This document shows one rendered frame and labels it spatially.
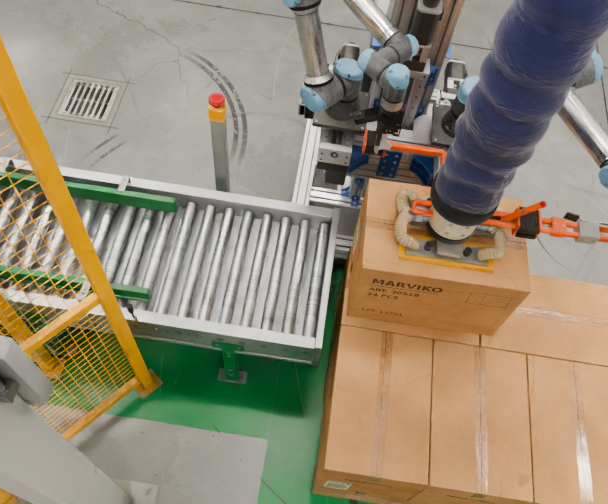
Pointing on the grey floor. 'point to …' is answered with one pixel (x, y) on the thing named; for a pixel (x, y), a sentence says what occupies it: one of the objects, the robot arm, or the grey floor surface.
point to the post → (220, 146)
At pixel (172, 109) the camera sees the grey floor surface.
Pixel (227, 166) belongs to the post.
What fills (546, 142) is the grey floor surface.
